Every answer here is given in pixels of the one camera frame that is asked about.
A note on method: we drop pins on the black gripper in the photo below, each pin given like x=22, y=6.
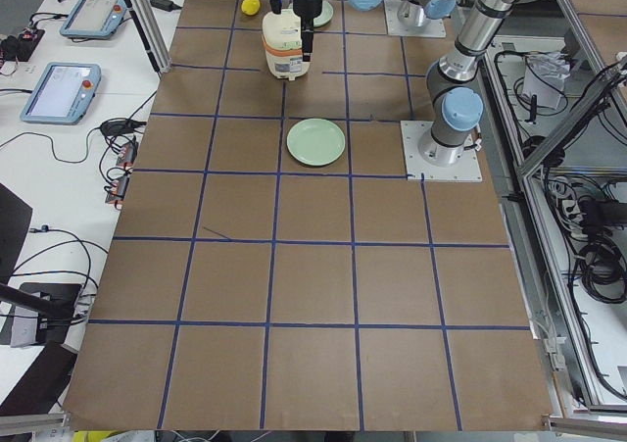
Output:
x=307, y=5

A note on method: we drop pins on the blue teach pendant lower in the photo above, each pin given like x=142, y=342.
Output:
x=63, y=94

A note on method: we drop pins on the black power adapter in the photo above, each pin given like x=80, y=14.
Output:
x=165, y=5

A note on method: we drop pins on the blue teach pendant upper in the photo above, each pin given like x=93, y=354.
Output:
x=94, y=19

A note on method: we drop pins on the green plate by bases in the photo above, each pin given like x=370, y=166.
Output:
x=325, y=16

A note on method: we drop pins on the blue teach pendant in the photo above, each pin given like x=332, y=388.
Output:
x=94, y=19
x=63, y=94

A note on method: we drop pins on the brown paper table mat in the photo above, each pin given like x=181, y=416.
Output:
x=246, y=290

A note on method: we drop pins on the green plate near cooker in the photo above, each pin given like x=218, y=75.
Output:
x=316, y=142

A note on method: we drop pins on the yellow lemon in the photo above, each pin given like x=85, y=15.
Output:
x=250, y=8

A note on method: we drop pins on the aluminium frame post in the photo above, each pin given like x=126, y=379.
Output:
x=149, y=34

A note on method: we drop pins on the cream rice cooker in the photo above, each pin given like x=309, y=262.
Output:
x=282, y=41

